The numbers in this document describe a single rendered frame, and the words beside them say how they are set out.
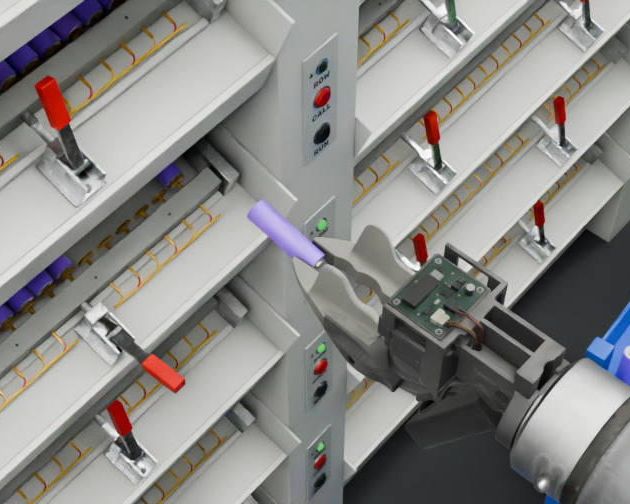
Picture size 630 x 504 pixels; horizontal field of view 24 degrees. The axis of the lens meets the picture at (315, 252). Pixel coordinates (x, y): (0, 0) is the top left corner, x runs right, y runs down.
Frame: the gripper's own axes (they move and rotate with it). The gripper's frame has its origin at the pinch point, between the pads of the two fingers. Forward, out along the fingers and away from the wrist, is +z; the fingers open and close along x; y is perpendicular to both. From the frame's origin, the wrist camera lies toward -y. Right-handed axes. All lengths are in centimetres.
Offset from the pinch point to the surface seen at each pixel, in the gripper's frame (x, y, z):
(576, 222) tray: -66, -68, 10
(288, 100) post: -7.7, 4.5, 9.7
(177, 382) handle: 11.3, -6.8, 3.9
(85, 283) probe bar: 10.3, -5.2, 14.7
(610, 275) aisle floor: -72, -83, 6
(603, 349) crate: -24.7, -26.2, -13.9
